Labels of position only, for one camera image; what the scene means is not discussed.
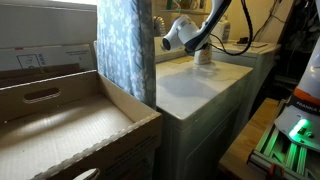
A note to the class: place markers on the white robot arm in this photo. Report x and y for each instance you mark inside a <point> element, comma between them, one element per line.
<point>185,33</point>

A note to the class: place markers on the white detergent bottle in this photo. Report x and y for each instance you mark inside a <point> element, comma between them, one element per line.
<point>203,56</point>

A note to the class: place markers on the grey dryer machine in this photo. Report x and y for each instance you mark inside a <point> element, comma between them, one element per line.
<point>199,104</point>

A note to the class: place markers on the brown cardboard box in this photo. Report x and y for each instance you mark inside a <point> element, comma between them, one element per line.
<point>75,126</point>

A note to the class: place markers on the green boxes on shelf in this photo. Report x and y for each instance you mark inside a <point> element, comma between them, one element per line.
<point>185,4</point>

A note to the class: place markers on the white jug on washer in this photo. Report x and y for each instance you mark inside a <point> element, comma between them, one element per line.
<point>221,31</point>

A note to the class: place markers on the small black object on washer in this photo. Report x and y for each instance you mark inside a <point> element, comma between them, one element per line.
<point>243,40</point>

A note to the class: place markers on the wooden platform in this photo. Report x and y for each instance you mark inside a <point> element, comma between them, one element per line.
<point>233,164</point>

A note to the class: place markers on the white washing machine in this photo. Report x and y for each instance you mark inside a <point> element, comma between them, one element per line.
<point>261,58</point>

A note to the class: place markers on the white flat cardboard box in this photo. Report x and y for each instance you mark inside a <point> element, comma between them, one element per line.
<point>36,57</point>

